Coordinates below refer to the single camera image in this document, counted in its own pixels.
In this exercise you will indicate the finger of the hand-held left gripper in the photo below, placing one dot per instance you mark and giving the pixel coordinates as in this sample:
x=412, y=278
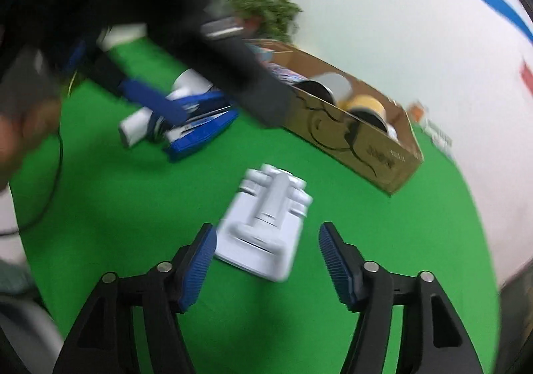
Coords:
x=156, y=101
x=233, y=70

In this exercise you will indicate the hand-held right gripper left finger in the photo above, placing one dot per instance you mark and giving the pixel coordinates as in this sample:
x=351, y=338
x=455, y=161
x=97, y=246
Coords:
x=199, y=263

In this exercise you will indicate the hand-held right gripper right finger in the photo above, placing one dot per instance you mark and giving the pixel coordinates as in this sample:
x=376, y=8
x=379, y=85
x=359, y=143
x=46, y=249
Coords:
x=338, y=270

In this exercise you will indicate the blue stapler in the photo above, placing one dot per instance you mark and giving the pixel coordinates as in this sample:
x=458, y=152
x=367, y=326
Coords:
x=204, y=128

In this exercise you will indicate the white plastic bracket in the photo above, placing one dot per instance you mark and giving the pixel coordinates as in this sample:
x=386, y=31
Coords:
x=266, y=220

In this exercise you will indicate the silver foil roll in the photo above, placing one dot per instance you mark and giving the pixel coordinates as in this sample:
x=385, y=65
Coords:
x=329, y=86

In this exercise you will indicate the cardboard box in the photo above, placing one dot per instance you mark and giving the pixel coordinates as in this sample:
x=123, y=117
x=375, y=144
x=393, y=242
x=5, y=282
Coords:
x=366, y=145

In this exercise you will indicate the yellow tape roll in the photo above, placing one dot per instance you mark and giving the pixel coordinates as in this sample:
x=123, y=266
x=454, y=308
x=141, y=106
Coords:
x=366, y=109

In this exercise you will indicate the person's left hand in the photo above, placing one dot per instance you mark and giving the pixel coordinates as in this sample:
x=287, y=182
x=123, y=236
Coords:
x=29, y=136

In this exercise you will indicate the white paper roll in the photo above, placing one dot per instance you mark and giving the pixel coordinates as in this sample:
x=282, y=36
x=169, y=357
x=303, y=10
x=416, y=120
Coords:
x=189, y=82

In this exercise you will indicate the colourful puzzle box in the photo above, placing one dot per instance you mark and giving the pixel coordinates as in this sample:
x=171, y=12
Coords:
x=277, y=65

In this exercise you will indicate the potted green plant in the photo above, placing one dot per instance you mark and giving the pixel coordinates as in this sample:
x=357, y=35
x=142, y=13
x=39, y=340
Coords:
x=266, y=3

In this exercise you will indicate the green table cover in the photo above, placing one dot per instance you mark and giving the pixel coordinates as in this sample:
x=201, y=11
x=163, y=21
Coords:
x=125, y=199

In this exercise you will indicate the orange jar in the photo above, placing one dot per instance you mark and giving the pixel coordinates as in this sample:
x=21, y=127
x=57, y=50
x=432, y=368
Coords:
x=417, y=110

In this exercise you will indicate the red wall notice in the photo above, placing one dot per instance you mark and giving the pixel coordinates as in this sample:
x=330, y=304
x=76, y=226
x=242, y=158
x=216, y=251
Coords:
x=528, y=76

